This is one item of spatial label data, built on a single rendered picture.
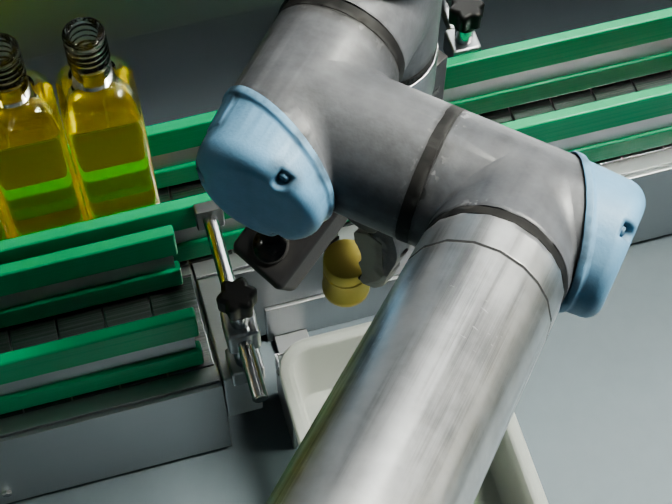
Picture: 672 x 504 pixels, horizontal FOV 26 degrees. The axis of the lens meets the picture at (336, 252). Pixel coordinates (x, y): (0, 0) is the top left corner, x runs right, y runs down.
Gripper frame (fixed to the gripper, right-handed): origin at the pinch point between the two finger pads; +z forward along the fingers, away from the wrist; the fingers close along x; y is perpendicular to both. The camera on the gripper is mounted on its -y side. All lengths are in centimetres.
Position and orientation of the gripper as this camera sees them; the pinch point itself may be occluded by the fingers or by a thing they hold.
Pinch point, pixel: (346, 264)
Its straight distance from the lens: 105.7
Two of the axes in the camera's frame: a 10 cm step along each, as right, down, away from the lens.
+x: -7.3, -6.0, 3.3
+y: 6.8, -6.4, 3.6
